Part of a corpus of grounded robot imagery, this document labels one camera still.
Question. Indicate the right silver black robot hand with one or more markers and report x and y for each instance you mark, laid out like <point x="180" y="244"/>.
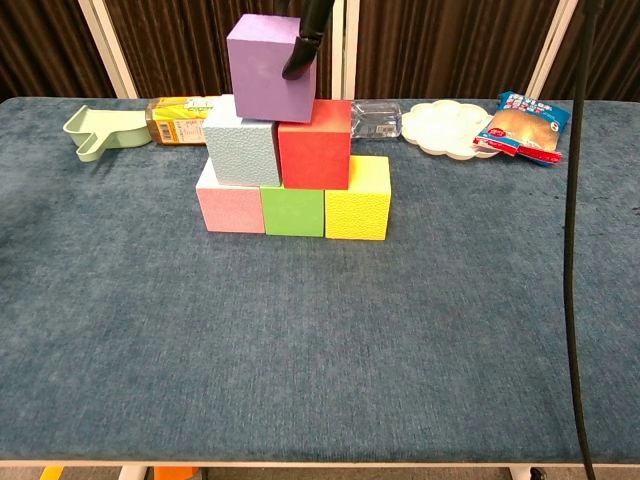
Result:
<point x="306" y="45"/>

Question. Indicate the purple foam cube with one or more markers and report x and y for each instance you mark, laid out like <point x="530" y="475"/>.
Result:
<point x="265" y="75"/>

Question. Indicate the red foam cube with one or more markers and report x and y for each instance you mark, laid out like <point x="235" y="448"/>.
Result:
<point x="315" y="155"/>

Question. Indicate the light blue foam cube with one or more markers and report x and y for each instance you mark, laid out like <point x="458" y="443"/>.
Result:
<point x="242" y="150"/>

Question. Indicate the green foam cube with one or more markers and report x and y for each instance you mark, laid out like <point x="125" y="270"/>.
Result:
<point x="292" y="212"/>

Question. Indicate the yellow foam cube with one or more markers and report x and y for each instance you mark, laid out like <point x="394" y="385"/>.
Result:
<point x="357" y="215"/>

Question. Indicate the pink foam cube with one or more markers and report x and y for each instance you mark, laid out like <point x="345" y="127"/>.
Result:
<point x="230" y="210"/>

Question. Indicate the clear plastic water bottle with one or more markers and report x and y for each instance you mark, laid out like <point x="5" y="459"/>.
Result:
<point x="375" y="120"/>

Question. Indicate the tea bottle yellow label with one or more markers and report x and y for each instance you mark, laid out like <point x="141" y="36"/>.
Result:
<point x="175" y="127"/>

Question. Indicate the white flower-shaped paint palette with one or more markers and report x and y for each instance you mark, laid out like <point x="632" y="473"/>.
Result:
<point x="440" y="130"/>

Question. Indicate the light green plastic dustpan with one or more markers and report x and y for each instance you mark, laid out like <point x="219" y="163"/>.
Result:
<point x="110" y="130"/>

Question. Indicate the blue red snack bag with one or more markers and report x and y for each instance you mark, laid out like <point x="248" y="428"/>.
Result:
<point x="525" y="130"/>

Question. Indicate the blue tablecloth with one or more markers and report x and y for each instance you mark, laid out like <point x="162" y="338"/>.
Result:
<point x="300" y="350"/>

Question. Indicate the orange object under table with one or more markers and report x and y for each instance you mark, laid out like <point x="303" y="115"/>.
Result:
<point x="175" y="473"/>

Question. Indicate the yellow floor tape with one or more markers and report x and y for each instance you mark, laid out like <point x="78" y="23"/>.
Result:
<point x="51" y="473"/>

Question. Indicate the white table frame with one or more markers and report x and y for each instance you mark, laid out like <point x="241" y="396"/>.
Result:
<point x="320" y="465"/>

